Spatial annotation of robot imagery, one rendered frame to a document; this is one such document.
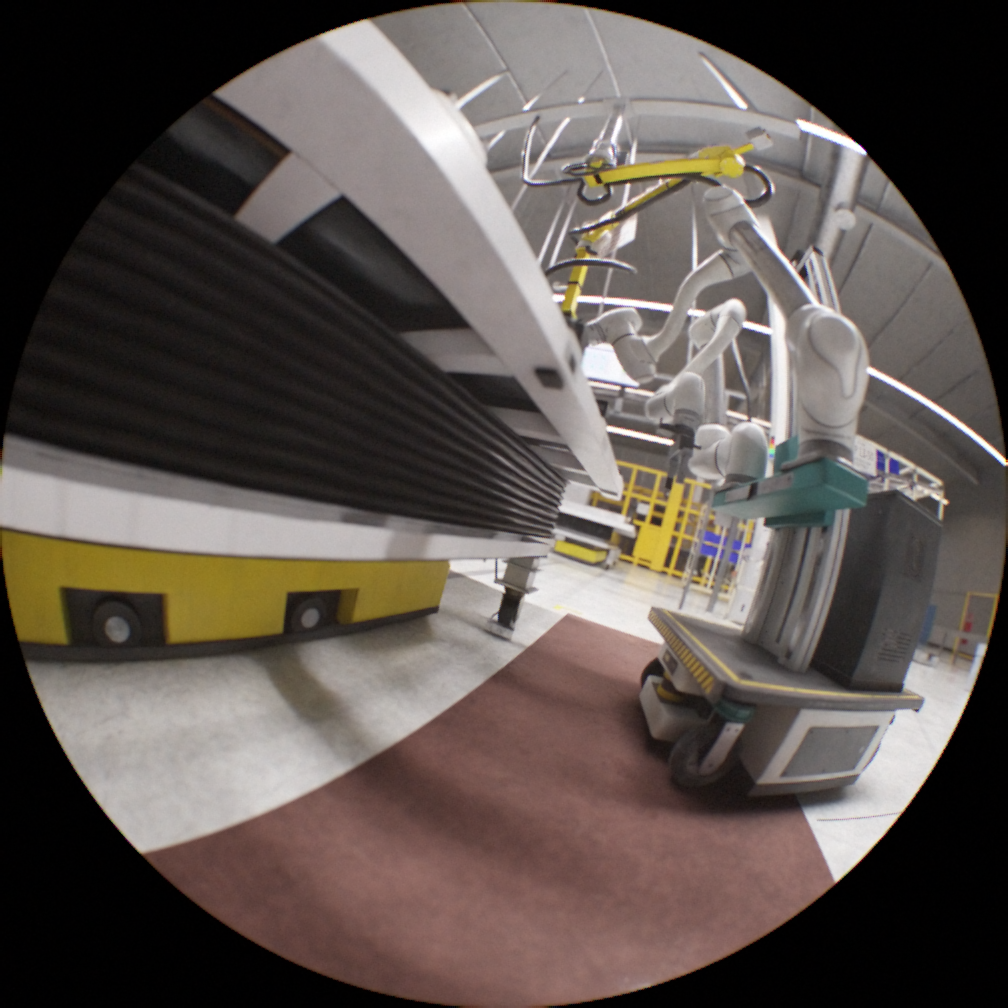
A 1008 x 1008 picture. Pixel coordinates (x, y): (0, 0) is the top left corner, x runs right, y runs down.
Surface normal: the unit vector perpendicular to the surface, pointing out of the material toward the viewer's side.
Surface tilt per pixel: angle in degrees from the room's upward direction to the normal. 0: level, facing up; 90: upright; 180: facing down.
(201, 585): 90
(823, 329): 96
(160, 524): 90
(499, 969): 0
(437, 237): 180
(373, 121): 180
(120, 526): 90
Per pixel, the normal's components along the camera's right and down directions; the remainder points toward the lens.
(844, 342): -0.72, -0.14
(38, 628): 0.87, 0.26
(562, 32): -0.22, 0.97
